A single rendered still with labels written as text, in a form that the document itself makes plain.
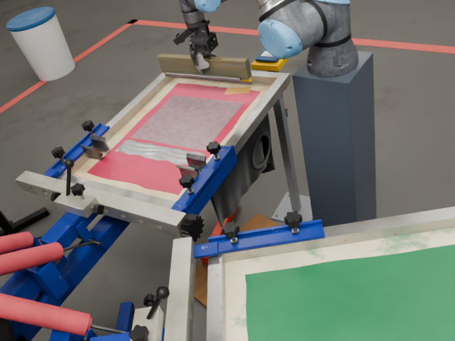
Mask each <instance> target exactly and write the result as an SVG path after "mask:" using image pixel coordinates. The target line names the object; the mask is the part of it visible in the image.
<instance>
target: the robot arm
mask: <svg viewBox="0 0 455 341"><path fill-rule="evenodd" d="M178 1H179V4H180V8H181V12H182V15H183V19H184V22H185V23H186V26H187V28H186V29H185V30H184V31H183V32H181V33H178V34H177V35H176V37H175V39H173V42H174V43H175V44H176V45H178V44H180V43H183V42H184V41H185V39H186V38H188V37H189V36H190V35H191V34H192V33H193V35H192V36H191V37H190V42H189V45H190V57H191V59H192V61H193V63H194V65H195V66H196V68H197V69H198V71H199V72H200V73H201V75H204V70H203V69H205V68H209V63H208V62H206V61H204V58H203V56H212V57H217V56H216V55H215V54H212V53H211V52H212V50H214V48H216V46H218V45H219V44H218V41H217V36H216V33H215V32H210V31H209V26H208V24H210V20H209V19H205V18H204V12H207V13H213V12H215V11H216V10H217V9H218V7H219V6H220V4H221V3H223V2H225V1H227V0H178ZM255 2H256V4H257V6H258V8H259V9H260V12H259V17H258V19H259V21H260V25H259V27H258V34H259V35H260V36H259V39H260V41H261V43H262V45H263V46H264V48H265V49H266V50H267V51H268V52H269V53H270V54H271V55H272V56H274V57H277V58H278V59H281V60H285V59H288V58H291V57H292V56H294V55H298V54H300V53H301V52H302V51H304V50H305V49H307V48H309V52H308V55H307V69H308V71H309V72H310V73H311V74H313V75H315V76H321V77H335V76H341V75H344V74H347V73H349V72H351V71H352V70H354V69H355V68H356V67H357V66H358V63H359V57H358V52H357V50H356V48H355V45H354V43H353V41H352V38H351V20H350V6H349V4H350V0H304V1H302V2H300V1H299V0H255ZM197 53H199V54H197Z"/></svg>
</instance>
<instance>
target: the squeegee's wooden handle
mask: <svg viewBox="0 0 455 341"><path fill-rule="evenodd" d="M203 58H204V61H206V62H208V63H209V68H205V69H203V70H204V74H212V75H220V76H237V77H241V79H243V80H248V79H249V78H250V77H251V76H252V74H251V67H250V64H249V60H248V59H247V58H225V57H212V56H203ZM158 61H159V64H160V67H161V70H162V73H166V72H167V71H170V72H187V73H195V74H200V72H199V71H198V69H197V68H196V66H195V65H194V63H193V61H192V59H191V57H190V55H177V54H165V53H161V54H160V55H158Z"/></svg>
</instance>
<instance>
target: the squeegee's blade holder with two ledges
mask: <svg viewBox="0 0 455 341"><path fill-rule="evenodd" d="M166 75H173V76H188V77H196V78H212V79H220V80H229V81H241V80H242V79H241V77H237V76H220V75H212V74H205V75H201V74H195V73H187V72H170V71H167V72H166Z"/></svg>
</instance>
